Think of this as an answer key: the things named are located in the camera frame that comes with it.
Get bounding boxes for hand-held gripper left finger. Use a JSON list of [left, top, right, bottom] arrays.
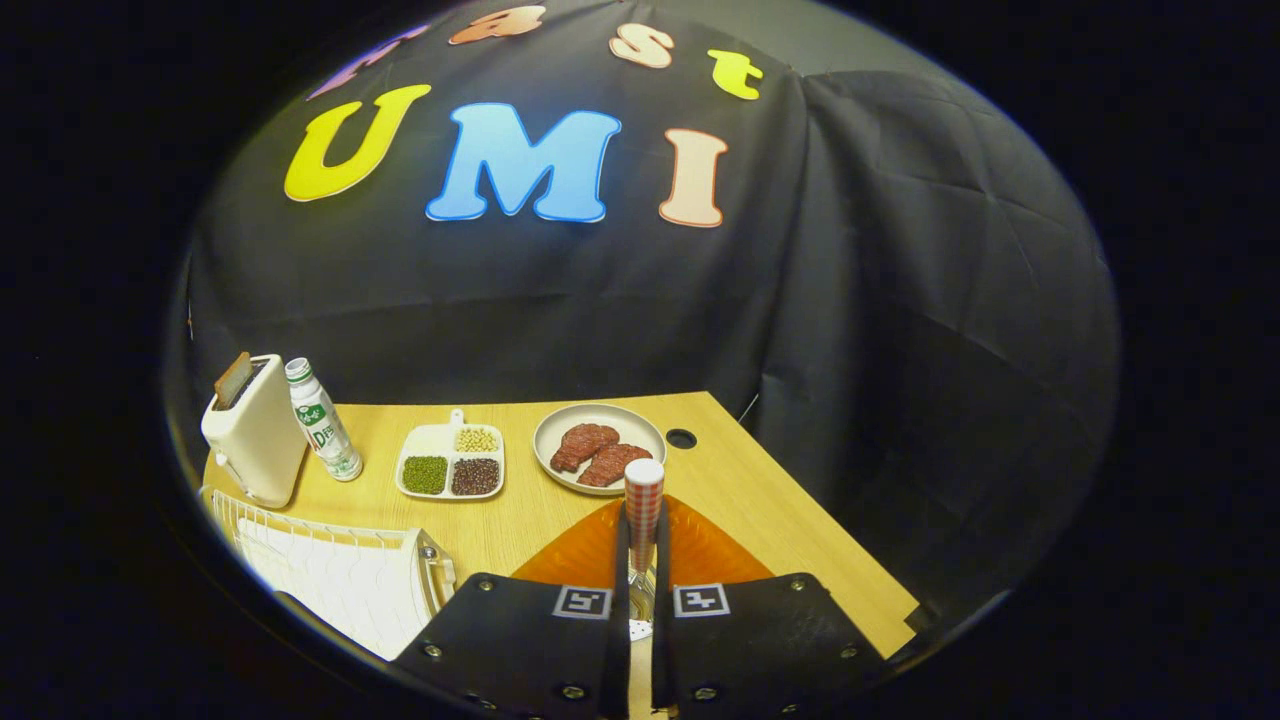
[[390, 500, 633, 720]]

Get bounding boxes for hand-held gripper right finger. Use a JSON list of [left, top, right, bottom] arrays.
[[652, 495, 886, 720]]

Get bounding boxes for white wire dish rack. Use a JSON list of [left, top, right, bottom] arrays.
[[200, 487, 459, 661]]

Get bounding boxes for spoon with red checked handle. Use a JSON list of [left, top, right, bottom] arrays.
[[623, 458, 666, 626]]

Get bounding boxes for beige plate with meat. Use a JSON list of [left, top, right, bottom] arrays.
[[532, 403, 668, 497]]

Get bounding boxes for dark red beans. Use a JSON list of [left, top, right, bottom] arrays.
[[451, 458, 501, 497]]

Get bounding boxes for white drip tray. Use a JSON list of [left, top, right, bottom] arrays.
[[240, 515, 431, 661]]

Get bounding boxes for red meat slice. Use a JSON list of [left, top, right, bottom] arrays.
[[550, 423, 621, 474], [577, 443, 654, 488]]

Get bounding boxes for white divided tray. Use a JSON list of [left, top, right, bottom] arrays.
[[396, 408, 507, 501]]

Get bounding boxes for white bottle with green label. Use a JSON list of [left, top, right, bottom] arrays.
[[284, 357, 364, 483]]

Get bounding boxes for white toaster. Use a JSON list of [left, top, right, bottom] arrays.
[[201, 353, 309, 509]]

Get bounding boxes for black backdrop cloth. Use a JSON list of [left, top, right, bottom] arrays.
[[165, 0, 1121, 641]]

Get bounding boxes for brown bread slice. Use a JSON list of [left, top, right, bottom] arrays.
[[214, 351, 253, 409]]

